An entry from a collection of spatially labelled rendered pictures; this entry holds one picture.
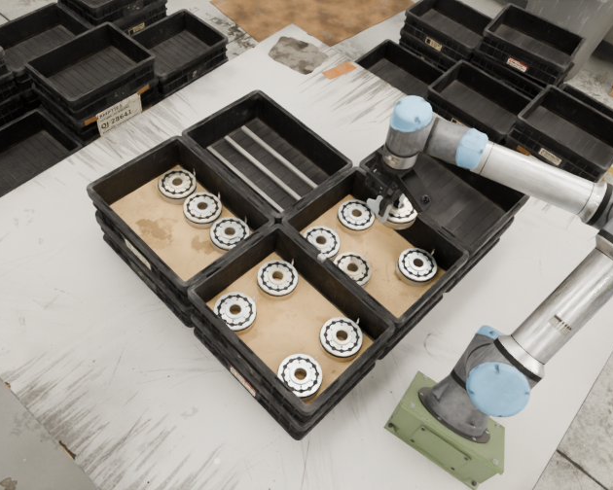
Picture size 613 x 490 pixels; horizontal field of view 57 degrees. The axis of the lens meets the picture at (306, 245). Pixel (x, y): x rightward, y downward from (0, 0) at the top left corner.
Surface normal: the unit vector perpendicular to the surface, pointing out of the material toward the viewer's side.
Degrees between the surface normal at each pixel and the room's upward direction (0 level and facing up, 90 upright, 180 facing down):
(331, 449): 0
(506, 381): 54
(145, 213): 0
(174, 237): 0
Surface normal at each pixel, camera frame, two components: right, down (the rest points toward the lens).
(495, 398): -0.31, 0.24
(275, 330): 0.11, -0.56
